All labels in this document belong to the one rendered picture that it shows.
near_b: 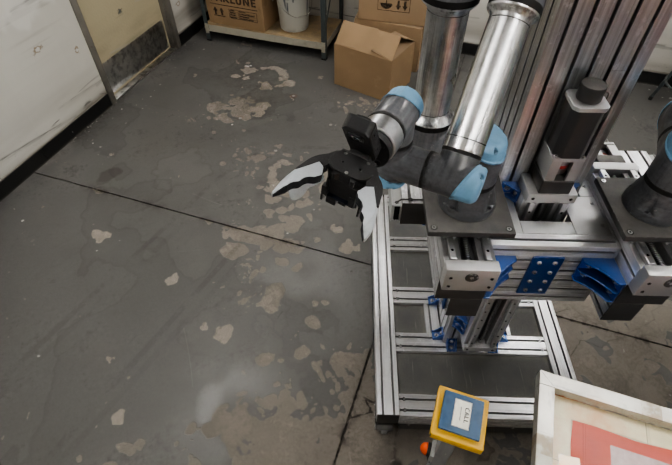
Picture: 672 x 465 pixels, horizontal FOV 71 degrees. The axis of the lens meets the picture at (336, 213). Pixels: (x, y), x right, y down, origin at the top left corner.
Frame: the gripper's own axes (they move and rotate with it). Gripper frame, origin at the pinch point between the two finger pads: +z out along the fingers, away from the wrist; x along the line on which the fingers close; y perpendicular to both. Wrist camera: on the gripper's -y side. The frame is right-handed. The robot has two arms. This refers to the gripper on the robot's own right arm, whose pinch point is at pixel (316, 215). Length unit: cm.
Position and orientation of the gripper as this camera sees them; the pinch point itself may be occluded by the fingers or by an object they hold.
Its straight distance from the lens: 66.3
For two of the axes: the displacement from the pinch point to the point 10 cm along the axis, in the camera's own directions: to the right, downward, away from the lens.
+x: -8.8, -4.3, 2.1
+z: -4.6, 6.5, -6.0
